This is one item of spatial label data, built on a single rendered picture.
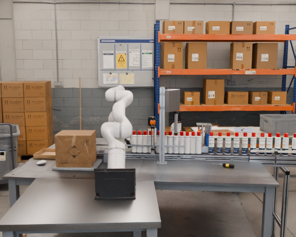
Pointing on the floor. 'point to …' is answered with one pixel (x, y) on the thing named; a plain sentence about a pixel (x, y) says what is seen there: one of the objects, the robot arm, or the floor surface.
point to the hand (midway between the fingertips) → (128, 145)
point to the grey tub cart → (3, 151)
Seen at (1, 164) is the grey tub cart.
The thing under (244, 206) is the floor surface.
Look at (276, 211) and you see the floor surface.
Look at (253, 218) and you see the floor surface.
